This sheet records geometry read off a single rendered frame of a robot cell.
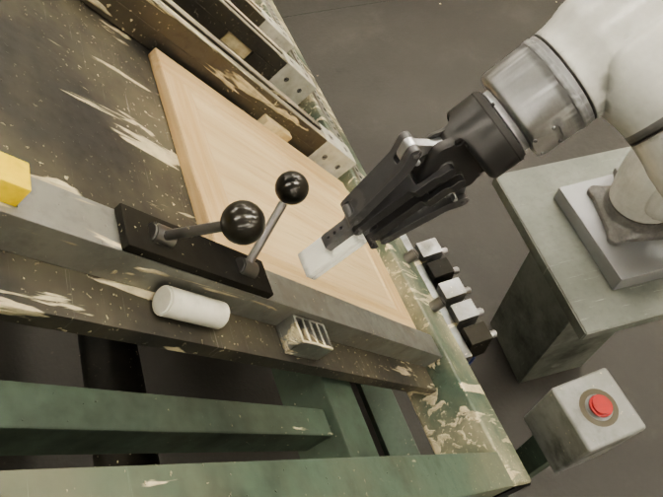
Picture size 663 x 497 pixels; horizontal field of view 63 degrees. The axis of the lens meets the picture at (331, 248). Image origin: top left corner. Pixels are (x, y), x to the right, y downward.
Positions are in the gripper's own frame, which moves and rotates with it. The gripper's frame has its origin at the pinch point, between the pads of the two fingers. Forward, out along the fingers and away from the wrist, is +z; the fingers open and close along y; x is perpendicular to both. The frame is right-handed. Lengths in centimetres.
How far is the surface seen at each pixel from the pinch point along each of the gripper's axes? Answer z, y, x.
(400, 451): 54, 115, 2
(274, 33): 9, 49, 100
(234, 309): 14.5, 1.3, 2.0
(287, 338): 14.4, 9.8, -0.5
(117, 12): 13, -7, 52
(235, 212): 0.6, -13.9, -0.8
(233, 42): 13, 30, 81
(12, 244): 14.3, -23.9, 2.0
